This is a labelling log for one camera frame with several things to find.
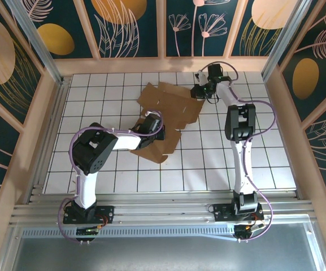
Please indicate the brown cardboard box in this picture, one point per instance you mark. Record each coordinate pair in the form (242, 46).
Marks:
(174, 107)

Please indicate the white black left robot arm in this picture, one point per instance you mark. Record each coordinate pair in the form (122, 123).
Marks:
(92, 186)

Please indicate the grey metal sheet tray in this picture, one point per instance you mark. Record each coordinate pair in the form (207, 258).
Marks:
(162, 254)

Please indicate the aluminium rail frame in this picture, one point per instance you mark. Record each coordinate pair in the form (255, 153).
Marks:
(162, 210)

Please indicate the aluminium corner post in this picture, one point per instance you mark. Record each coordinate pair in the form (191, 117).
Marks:
(284, 36)
(35, 39)

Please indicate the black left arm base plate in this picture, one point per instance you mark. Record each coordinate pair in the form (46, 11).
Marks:
(106, 211)

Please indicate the aluminium side rail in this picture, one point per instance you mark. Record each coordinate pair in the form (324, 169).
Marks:
(61, 93)

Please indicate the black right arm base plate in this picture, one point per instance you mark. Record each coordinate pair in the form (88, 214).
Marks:
(222, 213)

